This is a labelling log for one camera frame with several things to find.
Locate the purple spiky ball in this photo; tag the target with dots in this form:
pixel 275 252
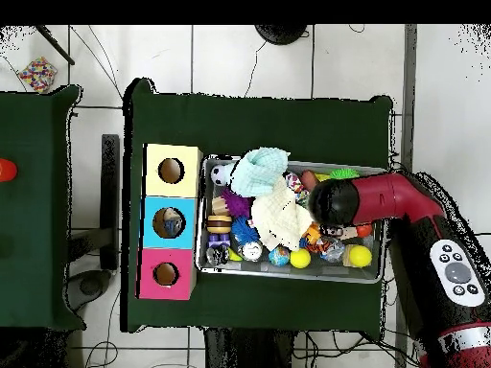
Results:
pixel 236 203

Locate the black round floor base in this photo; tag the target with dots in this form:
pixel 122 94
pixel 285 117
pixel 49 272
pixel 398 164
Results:
pixel 280 32

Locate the brown wooden yo-yo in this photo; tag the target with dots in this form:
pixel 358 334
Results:
pixel 219 225

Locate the blue spiky ball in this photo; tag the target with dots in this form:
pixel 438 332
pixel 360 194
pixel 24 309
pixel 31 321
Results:
pixel 245 228

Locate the black upright panel stand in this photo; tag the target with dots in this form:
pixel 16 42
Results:
pixel 110 199

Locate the dark green side table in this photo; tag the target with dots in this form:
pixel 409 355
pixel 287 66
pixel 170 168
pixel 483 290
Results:
pixel 38 230

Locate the cream yellow waffle cloth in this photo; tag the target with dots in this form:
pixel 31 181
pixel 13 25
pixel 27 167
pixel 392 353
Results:
pixel 280 218

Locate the wooden box with three holes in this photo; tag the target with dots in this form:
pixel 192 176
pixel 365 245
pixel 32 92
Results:
pixel 150 261

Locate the dark green table cloth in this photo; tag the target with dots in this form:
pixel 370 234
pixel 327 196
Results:
pixel 261 123

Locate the shallow clear mesh bin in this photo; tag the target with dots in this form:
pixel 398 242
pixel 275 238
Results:
pixel 201 264

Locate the green spiky rubber ball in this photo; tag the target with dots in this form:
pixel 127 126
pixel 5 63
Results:
pixel 345 173

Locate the red round disc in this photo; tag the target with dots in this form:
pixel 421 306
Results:
pixel 6 170

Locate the multicoloured speckled toy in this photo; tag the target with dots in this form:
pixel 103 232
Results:
pixel 37 74

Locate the small soccer ball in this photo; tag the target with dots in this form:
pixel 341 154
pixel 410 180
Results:
pixel 219 175

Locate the clear blue packet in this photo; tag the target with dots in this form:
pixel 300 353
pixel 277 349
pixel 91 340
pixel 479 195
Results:
pixel 169 228

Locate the large yellow ball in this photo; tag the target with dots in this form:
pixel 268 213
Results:
pixel 359 255

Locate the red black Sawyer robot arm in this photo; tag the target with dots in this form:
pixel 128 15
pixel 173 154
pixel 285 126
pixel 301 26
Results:
pixel 399 195

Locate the blue yellow rubber ball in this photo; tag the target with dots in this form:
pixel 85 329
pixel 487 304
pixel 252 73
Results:
pixel 279 255

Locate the mint green waffle cloth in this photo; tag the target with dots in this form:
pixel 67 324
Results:
pixel 259 170

